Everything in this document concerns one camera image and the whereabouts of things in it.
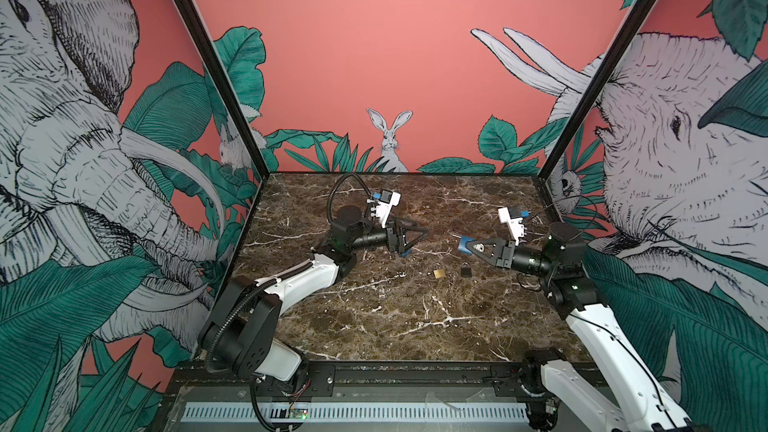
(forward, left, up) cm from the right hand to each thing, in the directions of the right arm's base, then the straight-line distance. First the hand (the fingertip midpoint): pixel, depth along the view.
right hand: (469, 249), depth 65 cm
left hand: (+7, +10, -2) cm, 12 cm away
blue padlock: (+2, +1, -1) cm, 3 cm away
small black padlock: (+10, -7, -30) cm, 33 cm away
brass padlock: (+9, +2, -30) cm, 31 cm away
